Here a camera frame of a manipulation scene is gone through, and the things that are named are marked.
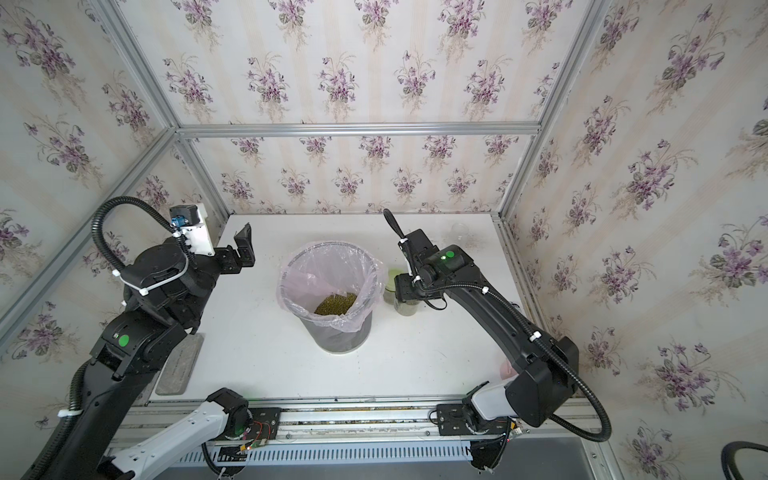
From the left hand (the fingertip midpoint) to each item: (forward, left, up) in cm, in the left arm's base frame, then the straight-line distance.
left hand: (225, 229), depth 59 cm
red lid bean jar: (-3, -39, -29) cm, 48 cm away
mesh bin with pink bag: (+7, -17, -34) cm, 38 cm away
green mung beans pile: (+4, -17, -39) cm, 43 cm away
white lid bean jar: (+27, -59, -32) cm, 72 cm away
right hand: (0, -40, -24) cm, 47 cm away
